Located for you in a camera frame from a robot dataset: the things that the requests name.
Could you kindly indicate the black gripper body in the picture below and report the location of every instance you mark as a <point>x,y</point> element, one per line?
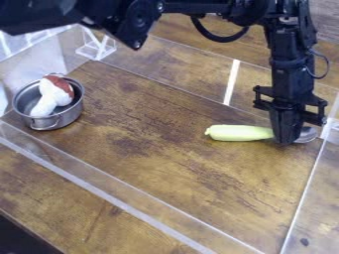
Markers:
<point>307,104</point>

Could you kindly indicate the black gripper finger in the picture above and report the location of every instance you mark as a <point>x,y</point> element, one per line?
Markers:
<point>292,124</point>
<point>276,124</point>

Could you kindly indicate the plush mushroom toy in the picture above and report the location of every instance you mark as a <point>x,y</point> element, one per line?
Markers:
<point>56,94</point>

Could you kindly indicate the small silver metal pot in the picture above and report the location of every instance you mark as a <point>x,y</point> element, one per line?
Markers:
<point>62,116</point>

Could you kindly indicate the clear acrylic barrier panel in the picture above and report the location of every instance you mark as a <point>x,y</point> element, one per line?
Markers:
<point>179,224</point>

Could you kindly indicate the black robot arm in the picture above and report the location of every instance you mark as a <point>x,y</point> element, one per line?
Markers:
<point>223,21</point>

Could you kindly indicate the clear acrylic triangular bracket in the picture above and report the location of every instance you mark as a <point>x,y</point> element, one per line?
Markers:
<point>96,49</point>

